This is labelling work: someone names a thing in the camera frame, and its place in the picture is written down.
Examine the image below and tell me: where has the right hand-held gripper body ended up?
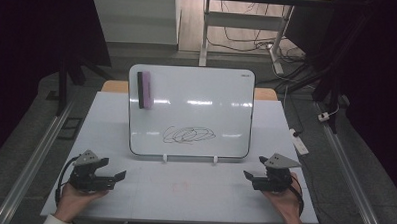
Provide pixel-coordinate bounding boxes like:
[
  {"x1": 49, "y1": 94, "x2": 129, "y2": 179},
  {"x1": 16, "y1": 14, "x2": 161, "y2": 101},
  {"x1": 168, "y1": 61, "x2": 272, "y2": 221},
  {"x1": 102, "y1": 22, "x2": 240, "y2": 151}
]
[{"x1": 251, "y1": 152, "x2": 303, "y2": 197}]

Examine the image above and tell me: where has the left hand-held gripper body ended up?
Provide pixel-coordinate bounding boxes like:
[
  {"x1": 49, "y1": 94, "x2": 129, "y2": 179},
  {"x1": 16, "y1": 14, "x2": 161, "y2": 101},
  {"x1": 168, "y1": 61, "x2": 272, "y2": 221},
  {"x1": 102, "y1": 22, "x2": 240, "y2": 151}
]
[{"x1": 68, "y1": 149, "x2": 118, "y2": 194}]

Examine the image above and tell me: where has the purple whiteboard eraser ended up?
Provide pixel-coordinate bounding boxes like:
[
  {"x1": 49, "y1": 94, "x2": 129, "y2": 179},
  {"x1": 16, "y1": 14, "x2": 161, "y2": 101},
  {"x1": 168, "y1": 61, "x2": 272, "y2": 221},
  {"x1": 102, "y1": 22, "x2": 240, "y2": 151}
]
[{"x1": 135, "y1": 70, "x2": 156, "y2": 110}]

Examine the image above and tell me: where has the white whiteboard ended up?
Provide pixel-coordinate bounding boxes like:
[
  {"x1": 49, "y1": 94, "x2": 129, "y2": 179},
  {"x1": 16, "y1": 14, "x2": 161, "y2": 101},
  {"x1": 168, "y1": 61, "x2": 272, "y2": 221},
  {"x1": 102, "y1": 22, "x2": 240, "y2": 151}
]
[{"x1": 125, "y1": 63, "x2": 257, "y2": 161}]

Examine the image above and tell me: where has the person's left hand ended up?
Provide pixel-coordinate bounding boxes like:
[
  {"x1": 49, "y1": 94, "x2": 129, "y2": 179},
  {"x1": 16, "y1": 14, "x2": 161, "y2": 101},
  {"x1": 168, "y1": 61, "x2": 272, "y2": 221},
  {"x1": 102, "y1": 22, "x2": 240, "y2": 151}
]
[{"x1": 54, "y1": 181, "x2": 110, "y2": 224}]

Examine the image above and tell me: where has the person's right hand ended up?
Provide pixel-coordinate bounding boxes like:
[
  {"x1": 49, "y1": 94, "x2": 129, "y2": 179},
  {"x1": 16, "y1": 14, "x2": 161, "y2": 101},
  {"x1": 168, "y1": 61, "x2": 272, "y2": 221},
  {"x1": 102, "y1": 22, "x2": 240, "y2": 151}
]
[{"x1": 260, "y1": 170, "x2": 305, "y2": 224}]

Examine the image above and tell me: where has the white power strip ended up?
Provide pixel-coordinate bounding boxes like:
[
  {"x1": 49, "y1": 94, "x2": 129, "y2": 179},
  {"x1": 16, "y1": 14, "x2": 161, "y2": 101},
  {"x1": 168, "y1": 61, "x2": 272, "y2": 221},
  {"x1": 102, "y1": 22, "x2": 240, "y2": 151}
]
[{"x1": 287, "y1": 127, "x2": 311, "y2": 157}]

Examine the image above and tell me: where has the black floor plate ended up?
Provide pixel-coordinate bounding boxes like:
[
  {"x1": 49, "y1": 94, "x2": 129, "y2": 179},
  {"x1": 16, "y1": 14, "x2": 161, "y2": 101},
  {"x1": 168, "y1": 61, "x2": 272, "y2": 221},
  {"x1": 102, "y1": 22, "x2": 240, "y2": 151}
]
[{"x1": 56, "y1": 116, "x2": 84, "y2": 142}]

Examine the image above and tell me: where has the white plug adapter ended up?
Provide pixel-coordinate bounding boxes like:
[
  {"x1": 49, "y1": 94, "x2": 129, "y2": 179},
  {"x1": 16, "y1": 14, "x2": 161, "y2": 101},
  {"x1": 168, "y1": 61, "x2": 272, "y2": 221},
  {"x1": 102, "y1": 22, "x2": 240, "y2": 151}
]
[{"x1": 317, "y1": 111, "x2": 332, "y2": 123}]

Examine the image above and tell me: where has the wooden table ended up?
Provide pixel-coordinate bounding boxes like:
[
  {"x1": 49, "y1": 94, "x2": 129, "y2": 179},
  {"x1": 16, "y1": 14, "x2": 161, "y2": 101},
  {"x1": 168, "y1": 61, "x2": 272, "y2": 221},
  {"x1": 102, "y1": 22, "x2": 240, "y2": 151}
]
[{"x1": 100, "y1": 80, "x2": 279, "y2": 102}]

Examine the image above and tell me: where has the black metal stand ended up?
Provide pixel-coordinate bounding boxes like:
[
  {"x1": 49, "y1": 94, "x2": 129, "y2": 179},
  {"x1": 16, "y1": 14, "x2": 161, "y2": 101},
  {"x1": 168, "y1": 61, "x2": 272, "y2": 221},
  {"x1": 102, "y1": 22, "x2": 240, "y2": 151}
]
[
  {"x1": 45, "y1": 50, "x2": 116, "y2": 119},
  {"x1": 309, "y1": 60, "x2": 351, "y2": 135}
]

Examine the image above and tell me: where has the dark curtain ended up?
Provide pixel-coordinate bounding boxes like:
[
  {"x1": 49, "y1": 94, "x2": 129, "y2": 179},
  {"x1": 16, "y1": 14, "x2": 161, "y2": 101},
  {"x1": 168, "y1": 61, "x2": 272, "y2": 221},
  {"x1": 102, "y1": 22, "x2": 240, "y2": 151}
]
[
  {"x1": 279, "y1": 0, "x2": 397, "y2": 202},
  {"x1": 0, "y1": 0, "x2": 115, "y2": 172}
]

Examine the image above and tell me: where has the white cabinet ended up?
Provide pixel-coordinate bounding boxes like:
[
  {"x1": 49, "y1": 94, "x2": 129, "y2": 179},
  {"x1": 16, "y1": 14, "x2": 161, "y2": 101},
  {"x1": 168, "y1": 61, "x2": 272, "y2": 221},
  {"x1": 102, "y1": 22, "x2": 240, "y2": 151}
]
[{"x1": 89, "y1": 0, "x2": 182, "y2": 46}]

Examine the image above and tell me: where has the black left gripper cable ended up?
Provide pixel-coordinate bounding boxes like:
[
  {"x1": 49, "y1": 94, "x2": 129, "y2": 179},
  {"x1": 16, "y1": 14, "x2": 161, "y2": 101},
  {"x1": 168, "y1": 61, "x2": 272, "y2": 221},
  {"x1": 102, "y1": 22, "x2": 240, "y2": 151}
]
[{"x1": 54, "y1": 154, "x2": 81, "y2": 207}]

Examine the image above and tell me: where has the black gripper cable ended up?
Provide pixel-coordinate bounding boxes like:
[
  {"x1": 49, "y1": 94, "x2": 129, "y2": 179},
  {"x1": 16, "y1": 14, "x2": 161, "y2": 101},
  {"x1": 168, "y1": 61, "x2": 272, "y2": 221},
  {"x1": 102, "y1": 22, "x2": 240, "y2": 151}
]
[
  {"x1": 286, "y1": 183, "x2": 306, "y2": 218},
  {"x1": 54, "y1": 154, "x2": 81, "y2": 207}
]

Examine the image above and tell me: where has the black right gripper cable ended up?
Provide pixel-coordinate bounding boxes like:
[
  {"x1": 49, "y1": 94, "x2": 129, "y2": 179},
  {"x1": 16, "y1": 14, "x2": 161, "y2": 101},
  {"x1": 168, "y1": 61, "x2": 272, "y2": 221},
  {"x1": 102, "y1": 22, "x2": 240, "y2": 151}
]
[{"x1": 286, "y1": 183, "x2": 306, "y2": 218}]

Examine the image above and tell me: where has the aluminium floor rail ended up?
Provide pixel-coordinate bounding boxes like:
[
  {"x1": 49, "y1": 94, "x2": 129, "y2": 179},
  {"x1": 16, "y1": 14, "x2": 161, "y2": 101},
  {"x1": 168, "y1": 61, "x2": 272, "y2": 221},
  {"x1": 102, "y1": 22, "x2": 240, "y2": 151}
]
[
  {"x1": 310, "y1": 101, "x2": 391, "y2": 224},
  {"x1": 0, "y1": 96, "x2": 77, "y2": 224}
]

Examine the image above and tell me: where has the tangle of black floor cables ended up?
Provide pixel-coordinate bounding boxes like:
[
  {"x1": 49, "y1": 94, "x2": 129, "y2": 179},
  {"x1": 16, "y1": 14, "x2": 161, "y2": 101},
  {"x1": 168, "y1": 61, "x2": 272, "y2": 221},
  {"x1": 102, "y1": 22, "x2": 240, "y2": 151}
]
[{"x1": 205, "y1": 0, "x2": 313, "y2": 94}]

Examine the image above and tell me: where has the white desk frame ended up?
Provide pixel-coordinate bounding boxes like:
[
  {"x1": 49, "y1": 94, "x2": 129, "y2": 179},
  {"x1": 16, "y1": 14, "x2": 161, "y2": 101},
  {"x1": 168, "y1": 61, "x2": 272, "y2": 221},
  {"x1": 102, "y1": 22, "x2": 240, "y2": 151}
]
[{"x1": 197, "y1": 0, "x2": 295, "y2": 76}]

